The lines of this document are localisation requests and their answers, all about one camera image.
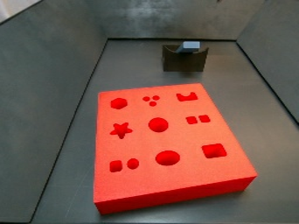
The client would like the black curved holder stand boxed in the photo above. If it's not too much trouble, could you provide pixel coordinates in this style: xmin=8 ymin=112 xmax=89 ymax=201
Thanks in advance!
xmin=163 ymin=45 xmax=210 ymax=72

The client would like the blue double-square peg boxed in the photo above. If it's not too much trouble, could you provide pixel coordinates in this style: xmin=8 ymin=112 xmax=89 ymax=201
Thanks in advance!
xmin=175 ymin=41 xmax=202 ymax=53

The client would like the red foam shape board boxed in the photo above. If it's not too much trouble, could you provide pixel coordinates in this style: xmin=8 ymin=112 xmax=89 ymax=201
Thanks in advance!
xmin=93 ymin=84 xmax=258 ymax=214

